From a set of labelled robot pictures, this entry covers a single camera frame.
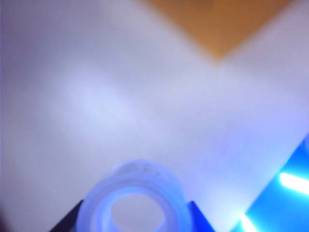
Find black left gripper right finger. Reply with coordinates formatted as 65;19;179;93
186;200;217;232

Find yellow paper bag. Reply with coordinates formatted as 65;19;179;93
147;0;290;61

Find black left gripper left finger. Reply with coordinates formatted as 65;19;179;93
48;200;84;232

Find transparent tape roll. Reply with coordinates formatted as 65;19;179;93
76;159;188;232

